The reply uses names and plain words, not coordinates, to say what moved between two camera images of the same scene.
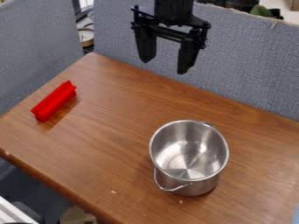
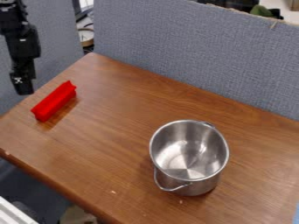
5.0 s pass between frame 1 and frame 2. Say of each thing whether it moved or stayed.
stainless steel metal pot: stayed
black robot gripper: moved
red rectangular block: stayed
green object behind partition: stayed
